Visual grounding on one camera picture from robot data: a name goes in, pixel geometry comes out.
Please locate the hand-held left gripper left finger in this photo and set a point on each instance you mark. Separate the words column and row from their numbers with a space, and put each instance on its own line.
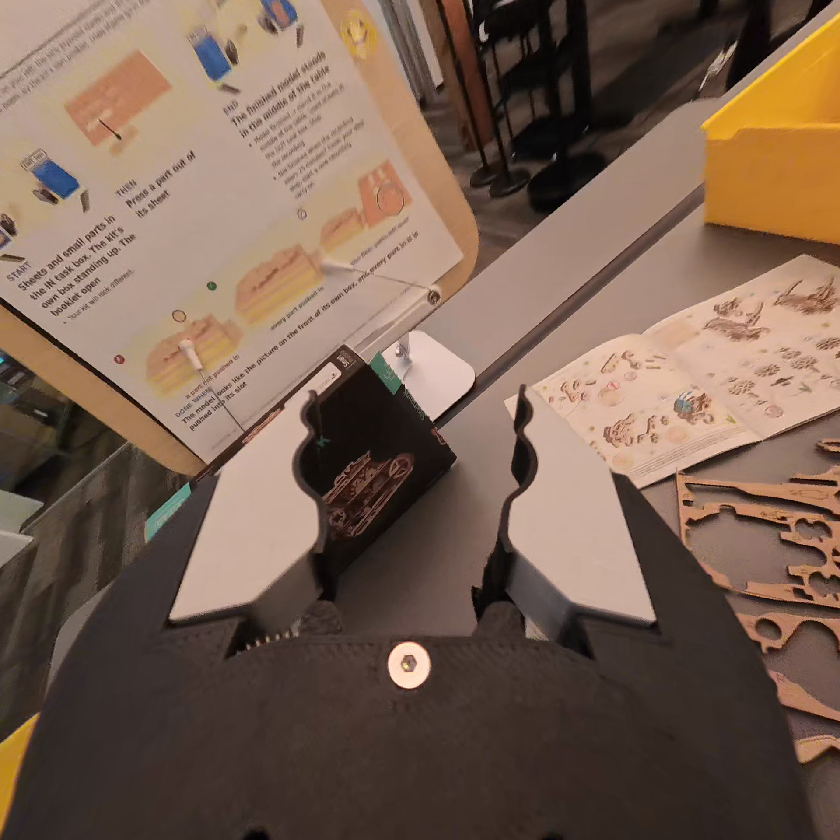
column 249, row 538

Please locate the instruction poster on wooden board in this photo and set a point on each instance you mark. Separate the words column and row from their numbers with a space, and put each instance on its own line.
column 197, row 164

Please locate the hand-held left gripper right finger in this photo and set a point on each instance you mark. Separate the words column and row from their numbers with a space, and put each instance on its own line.
column 577, row 538

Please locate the yellow plastic bin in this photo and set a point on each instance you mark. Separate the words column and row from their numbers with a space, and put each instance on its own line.
column 13, row 768
column 768, row 190

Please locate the metal stand base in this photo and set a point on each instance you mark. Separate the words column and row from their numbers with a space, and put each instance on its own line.
column 439, row 380

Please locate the black model kit box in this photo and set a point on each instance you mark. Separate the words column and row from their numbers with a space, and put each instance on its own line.
column 374, row 459

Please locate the black floor stand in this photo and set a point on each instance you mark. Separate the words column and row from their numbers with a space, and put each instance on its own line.
column 564, row 177

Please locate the laser-cut wooden parts sheet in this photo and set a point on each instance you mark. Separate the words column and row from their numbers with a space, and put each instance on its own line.
column 735, row 499

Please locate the instruction booklet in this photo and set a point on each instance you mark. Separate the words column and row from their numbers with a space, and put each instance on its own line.
column 722, row 367

